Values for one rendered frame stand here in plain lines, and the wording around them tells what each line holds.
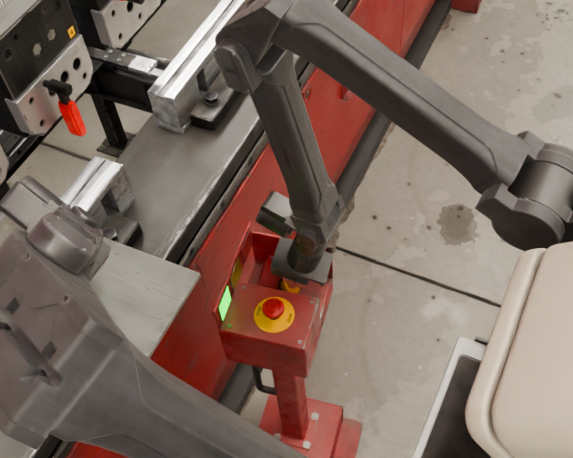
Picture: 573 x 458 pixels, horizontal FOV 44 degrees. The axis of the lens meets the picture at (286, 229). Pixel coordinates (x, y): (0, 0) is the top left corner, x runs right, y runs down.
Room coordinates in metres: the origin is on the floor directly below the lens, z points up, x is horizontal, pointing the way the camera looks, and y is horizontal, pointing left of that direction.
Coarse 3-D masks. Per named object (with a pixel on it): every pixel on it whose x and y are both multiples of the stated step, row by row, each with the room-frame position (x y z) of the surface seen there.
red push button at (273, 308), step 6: (270, 300) 0.65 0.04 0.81; (276, 300) 0.65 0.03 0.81; (264, 306) 0.64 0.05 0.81; (270, 306) 0.64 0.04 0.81; (276, 306) 0.64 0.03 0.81; (282, 306) 0.64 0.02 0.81; (264, 312) 0.63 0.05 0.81; (270, 312) 0.63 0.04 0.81; (276, 312) 0.62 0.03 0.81; (282, 312) 0.63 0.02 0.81; (270, 318) 0.63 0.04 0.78; (276, 318) 0.63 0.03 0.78
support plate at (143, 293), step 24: (120, 264) 0.62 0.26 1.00; (144, 264) 0.62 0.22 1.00; (168, 264) 0.62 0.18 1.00; (96, 288) 0.59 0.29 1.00; (120, 288) 0.58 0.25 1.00; (144, 288) 0.58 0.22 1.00; (168, 288) 0.57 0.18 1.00; (192, 288) 0.57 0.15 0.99; (120, 312) 0.54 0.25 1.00; (144, 312) 0.54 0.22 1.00; (168, 312) 0.53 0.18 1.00; (144, 336) 0.50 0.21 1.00
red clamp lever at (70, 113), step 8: (56, 80) 0.76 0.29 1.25; (48, 88) 0.75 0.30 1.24; (56, 88) 0.75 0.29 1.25; (64, 88) 0.75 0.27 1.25; (72, 88) 0.75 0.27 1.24; (64, 96) 0.75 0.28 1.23; (64, 104) 0.75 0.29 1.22; (72, 104) 0.75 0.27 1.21; (64, 112) 0.75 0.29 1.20; (72, 112) 0.75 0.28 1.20; (72, 120) 0.74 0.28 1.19; (80, 120) 0.75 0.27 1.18; (72, 128) 0.75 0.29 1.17; (80, 128) 0.75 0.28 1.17; (80, 136) 0.75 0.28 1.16
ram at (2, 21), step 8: (8, 0) 0.77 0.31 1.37; (16, 0) 0.78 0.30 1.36; (24, 0) 0.79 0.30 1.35; (32, 0) 0.80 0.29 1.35; (0, 8) 0.76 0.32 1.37; (8, 8) 0.77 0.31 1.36; (16, 8) 0.78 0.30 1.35; (24, 8) 0.79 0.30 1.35; (0, 16) 0.76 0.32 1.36; (8, 16) 0.77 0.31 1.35; (16, 16) 0.78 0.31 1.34; (0, 24) 0.75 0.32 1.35; (8, 24) 0.76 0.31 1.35; (0, 32) 0.75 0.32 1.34
